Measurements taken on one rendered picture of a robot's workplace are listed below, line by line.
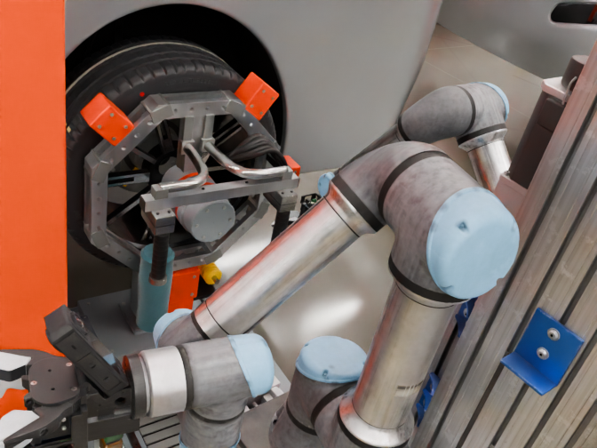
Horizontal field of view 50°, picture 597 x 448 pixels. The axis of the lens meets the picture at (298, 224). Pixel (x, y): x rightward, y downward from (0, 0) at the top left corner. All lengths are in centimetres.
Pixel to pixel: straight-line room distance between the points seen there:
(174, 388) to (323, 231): 28
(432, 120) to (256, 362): 84
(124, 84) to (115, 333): 91
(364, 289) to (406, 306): 215
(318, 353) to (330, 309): 172
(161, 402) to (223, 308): 19
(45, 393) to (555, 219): 65
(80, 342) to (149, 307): 113
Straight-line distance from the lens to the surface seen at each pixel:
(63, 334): 67
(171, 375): 73
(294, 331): 265
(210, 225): 167
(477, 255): 74
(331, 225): 84
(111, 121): 158
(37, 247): 124
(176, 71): 169
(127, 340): 221
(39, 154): 114
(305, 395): 109
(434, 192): 75
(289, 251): 85
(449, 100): 146
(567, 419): 100
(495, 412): 107
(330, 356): 108
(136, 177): 181
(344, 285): 295
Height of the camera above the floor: 179
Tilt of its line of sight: 33 degrees down
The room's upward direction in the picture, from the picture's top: 13 degrees clockwise
